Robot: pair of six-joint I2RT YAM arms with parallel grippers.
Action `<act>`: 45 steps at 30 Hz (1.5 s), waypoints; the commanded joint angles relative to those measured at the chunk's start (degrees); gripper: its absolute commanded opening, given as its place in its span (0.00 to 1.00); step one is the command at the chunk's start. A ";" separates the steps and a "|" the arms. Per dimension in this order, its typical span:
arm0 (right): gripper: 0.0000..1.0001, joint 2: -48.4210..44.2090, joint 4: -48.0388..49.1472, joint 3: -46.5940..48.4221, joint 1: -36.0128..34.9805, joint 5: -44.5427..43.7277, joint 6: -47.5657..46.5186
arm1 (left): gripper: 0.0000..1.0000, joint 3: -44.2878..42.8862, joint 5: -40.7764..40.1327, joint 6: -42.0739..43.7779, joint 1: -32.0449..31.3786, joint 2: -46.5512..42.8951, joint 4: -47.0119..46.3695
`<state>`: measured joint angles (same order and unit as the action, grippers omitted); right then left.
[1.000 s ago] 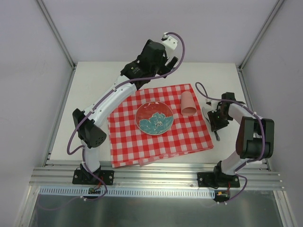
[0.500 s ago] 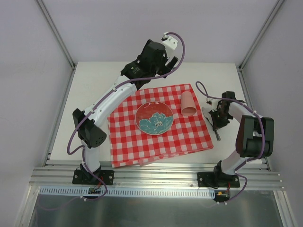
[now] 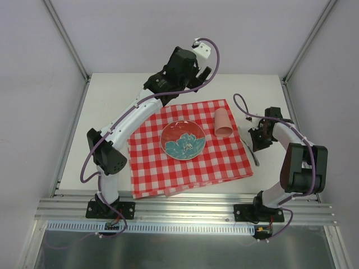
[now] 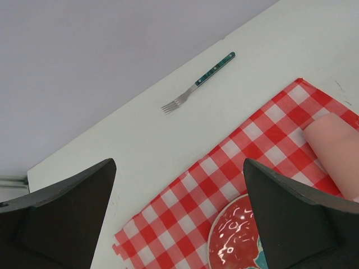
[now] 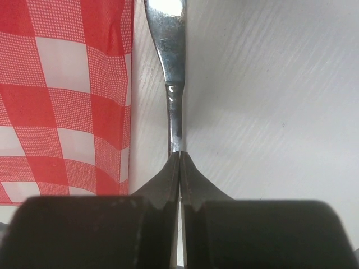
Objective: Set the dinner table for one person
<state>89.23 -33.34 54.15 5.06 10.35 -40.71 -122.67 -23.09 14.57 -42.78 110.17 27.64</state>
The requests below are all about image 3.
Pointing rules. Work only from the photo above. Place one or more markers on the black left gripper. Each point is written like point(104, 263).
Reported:
point(199, 77)

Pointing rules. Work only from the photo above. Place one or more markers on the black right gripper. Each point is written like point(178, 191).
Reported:
point(258, 135)

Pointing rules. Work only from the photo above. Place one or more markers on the silver table knife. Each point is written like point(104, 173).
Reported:
point(244, 138)

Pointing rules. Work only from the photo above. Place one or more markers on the salmon pink plastic cup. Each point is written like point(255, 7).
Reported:
point(222, 124)

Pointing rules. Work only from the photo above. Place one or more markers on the red teal ceramic plate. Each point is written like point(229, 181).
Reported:
point(182, 140)

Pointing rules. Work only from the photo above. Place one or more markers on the red white checkered cloth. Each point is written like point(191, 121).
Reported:
point(154, 173)

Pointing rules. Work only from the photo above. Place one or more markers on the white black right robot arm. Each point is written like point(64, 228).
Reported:
point(304, 166)

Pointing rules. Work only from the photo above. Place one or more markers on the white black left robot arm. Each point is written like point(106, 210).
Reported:
point(185, 70)

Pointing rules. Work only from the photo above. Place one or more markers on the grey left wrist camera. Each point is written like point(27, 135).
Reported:
point(201, 50)

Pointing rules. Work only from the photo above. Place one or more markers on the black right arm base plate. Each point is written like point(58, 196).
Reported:
point(249, 213)

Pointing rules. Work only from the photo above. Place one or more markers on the aluminium front rail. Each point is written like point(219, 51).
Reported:
point(183, 207)

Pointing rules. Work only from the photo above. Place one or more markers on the aluminium frame post left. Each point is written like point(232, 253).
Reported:
point(54, 16)

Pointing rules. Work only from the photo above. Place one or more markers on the aluminium frame post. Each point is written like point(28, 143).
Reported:
point(54, 16)
point(320, 21)

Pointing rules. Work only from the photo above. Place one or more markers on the aluminium frame post right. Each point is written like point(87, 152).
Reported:
point(320, 21)

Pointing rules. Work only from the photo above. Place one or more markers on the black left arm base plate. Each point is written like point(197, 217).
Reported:
point(99, 210)

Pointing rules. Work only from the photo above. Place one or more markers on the white slotted cable duct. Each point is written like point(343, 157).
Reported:
point(152, 228)

